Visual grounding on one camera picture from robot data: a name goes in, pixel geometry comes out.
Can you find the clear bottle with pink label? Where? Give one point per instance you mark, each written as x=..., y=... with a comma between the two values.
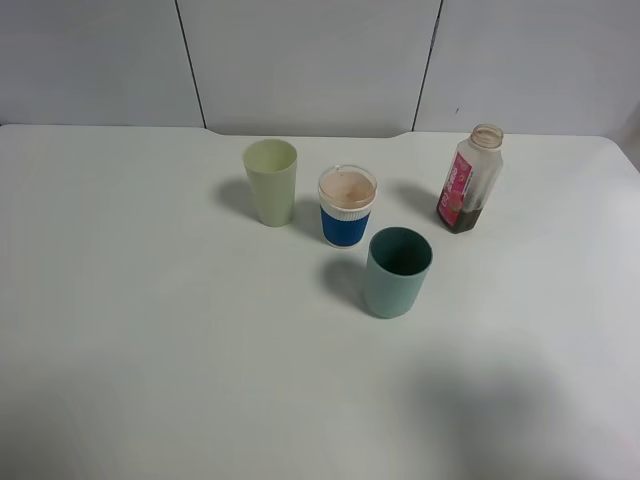
x=476, y=165

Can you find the pale yellow plastic cup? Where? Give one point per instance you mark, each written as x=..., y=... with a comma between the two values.
x=271, y=166

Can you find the teal green plastic cup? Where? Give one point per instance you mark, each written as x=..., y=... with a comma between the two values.
x=397, y=263

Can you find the clear cup with blue sleeve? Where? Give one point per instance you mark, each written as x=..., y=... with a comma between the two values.
x=346, y=195

